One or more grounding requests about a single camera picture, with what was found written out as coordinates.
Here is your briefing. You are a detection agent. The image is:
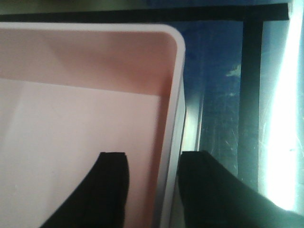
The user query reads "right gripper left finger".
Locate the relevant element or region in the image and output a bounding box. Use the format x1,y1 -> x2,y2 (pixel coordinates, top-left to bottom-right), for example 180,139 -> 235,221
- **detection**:
42,152 -> 129,228

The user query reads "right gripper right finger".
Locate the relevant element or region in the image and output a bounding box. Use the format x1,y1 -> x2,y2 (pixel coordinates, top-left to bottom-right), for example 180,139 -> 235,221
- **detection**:
179,151 -> 291,228

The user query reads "pink plastic bin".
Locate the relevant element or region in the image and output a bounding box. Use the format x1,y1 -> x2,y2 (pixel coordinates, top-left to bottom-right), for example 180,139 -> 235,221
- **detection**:
0,22 -> 185,228

